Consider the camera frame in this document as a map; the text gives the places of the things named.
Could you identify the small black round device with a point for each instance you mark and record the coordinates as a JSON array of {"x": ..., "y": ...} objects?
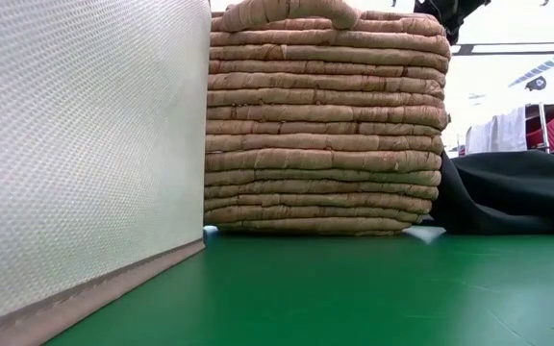
[{"x": 536, "y": 83}]

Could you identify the green table mat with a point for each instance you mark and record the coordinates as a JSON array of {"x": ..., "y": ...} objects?
[{"x": 354, "y": 288}]

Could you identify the dark grey garment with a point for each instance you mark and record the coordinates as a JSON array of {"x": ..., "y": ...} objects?
[{"x": 512, "y": 192}]

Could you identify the woven wicker basket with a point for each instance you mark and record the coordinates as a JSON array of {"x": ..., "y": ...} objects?
[{"x": 325, "y": 120}]

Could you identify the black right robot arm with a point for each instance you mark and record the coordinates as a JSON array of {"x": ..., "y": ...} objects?
[{"x": 450, "y": 17}]

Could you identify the white hanging towel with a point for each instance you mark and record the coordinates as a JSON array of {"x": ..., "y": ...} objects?
[{"x": 498, "y": 132}]

